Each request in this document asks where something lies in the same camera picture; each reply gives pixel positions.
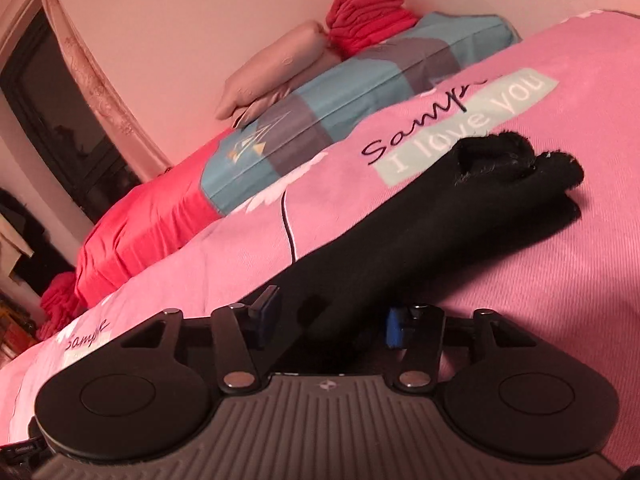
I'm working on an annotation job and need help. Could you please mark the dark window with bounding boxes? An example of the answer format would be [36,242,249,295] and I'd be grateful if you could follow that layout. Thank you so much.
[0,7,147,224]

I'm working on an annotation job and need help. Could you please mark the red folded cloth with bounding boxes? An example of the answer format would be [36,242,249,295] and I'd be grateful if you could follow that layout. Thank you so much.
[39,270,83,342]

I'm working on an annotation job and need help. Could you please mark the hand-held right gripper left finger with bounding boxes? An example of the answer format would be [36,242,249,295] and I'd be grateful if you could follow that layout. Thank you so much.
[117,286,279,395]

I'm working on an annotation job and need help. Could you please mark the folded red blanket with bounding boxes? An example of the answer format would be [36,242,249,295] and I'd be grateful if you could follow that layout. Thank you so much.
[325,0,422,59]

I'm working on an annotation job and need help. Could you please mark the red duvet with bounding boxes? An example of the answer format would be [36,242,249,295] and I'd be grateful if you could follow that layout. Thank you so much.
[74,127,236,307]

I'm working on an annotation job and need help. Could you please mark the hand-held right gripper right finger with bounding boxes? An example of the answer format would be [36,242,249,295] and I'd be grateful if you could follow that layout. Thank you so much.
[387,304,541,394]

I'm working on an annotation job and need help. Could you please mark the beige pillows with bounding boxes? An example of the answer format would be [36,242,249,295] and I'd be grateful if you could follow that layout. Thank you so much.
[215,19,347,123]

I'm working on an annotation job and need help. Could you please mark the blue and grey pillow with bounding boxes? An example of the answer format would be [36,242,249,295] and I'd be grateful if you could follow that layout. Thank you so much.
[200,12,523,218]

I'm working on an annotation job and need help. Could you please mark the pink lace curtain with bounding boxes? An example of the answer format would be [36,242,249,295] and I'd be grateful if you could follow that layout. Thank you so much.
[40,0,174,182]

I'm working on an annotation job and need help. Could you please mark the black knit pants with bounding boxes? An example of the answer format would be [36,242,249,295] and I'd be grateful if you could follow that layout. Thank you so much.
[260,130,586,377]

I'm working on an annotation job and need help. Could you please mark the hanging dark clothes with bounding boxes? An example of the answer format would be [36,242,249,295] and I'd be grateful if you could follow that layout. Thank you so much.
[0,187,74,297]

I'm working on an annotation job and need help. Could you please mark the wooden rack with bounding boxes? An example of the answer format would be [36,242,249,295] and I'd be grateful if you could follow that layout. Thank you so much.
[0,295,39,367]

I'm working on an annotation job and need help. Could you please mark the pink flower printed blanket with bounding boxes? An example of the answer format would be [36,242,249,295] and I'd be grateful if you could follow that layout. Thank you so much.
[0,7,640,441]

